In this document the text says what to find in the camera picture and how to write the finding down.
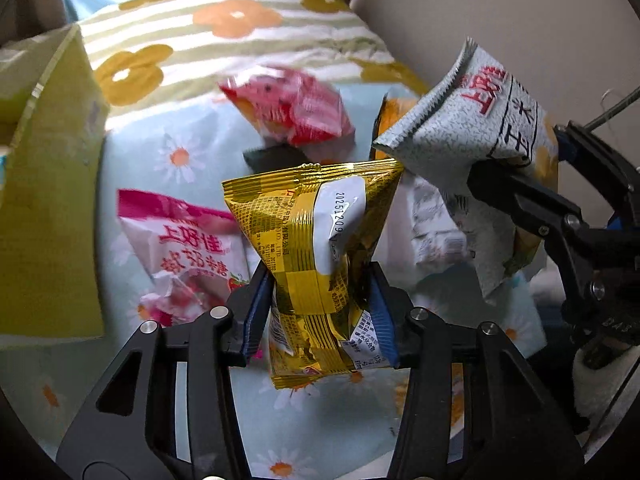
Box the grey speckled snack packet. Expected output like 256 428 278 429
372 37 558 306

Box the pink white snack packet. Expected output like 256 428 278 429
117 189 261 328

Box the blue white snack packet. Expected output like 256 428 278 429
407 177 481 268

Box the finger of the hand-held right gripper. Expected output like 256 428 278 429
466 159 592 247
554 120 640 211

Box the light blue daisy bedsheet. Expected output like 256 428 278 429
0 85 551 480

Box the orange snack packet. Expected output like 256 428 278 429
370 96 423 161

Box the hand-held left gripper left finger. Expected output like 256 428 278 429
56 261 274 480

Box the gold foil snack packet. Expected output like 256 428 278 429
221 159 405 391

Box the green cardboard box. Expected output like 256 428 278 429
0 25 111 338

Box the red snack packet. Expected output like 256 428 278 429
219 67 357 148

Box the striped floral blanket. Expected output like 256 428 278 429
80 0 431 111

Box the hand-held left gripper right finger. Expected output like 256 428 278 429
369 261 585 480

